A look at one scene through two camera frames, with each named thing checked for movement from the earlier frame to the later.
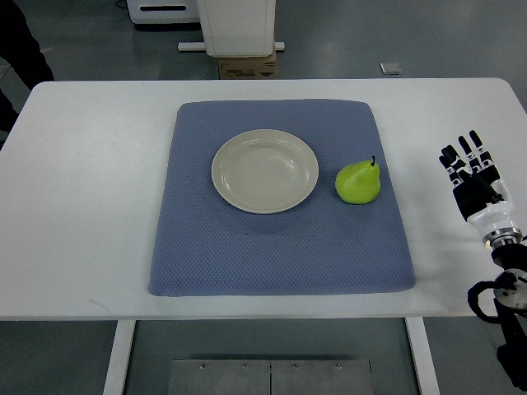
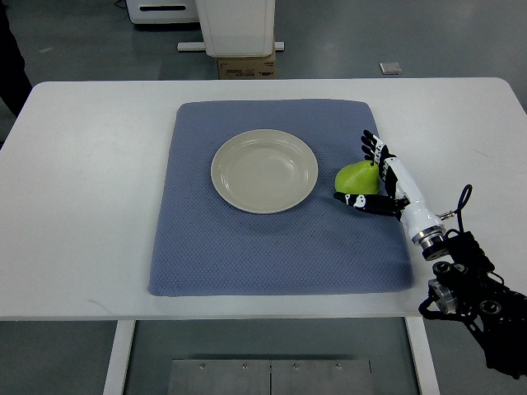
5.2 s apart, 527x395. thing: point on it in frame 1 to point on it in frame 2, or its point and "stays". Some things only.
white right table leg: x=423 y=355 stays
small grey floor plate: x=390 y=68 stays
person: x=20 y=47 to x=15 y=85
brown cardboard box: x=248 y=68 stays
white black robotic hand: x=483 y=197 to x=426 y=231
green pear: x=358 y=183 stays
